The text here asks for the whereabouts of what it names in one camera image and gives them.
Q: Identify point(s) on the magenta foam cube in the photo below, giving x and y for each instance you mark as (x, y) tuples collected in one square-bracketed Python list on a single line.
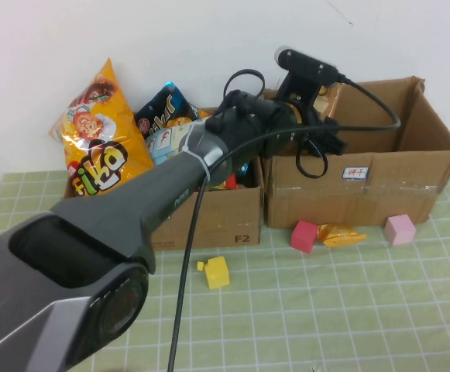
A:
[(304, 236)]

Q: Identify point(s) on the yellow foam cube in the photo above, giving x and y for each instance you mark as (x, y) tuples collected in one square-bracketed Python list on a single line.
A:
[(217, 273)]

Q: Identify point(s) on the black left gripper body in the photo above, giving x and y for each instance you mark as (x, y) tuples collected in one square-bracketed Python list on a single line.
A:
[(308, 135)]

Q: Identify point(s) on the cardboard box with F2 print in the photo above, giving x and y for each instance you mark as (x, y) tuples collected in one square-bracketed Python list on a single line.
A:
[(224, 217)]

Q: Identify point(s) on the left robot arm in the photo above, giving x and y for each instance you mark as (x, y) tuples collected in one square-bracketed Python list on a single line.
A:
[(93, 232)]

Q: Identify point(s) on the red and white chip bag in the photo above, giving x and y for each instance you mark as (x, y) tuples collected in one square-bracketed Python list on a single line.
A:
[(166, 143)]

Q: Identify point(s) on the brown snack bar packet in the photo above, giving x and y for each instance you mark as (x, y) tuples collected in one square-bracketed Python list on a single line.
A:
[(330, 100)]

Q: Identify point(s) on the light pink foam cube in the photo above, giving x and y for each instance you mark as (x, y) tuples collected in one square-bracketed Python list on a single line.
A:
[(399, 230)]

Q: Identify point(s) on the small gold snack packet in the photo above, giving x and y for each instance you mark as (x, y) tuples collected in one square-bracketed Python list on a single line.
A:
[(339, 235)]

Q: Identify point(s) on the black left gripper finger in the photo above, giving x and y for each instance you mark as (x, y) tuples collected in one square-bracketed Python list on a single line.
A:
[(335, 144), (330, 123)]

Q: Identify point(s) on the large orange chip bag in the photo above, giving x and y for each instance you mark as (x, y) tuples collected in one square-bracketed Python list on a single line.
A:
[(104, 155)]

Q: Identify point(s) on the white label with red writing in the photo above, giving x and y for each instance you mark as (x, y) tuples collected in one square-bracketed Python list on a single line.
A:
[(355, 173)]

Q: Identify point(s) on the dark blue chip bag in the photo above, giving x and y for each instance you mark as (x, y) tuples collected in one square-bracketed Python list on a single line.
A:
[(162, 112)]

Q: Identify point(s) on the taped cardboard box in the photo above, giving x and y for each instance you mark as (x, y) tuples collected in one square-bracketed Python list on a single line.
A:
[(313, 201)]

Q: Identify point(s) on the tiny yellow block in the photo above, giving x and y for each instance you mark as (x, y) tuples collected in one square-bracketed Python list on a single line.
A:
[(200, 266)]

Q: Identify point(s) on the green checked tablecloth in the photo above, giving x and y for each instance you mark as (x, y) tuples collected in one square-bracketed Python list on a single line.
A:
[(364, 310)]

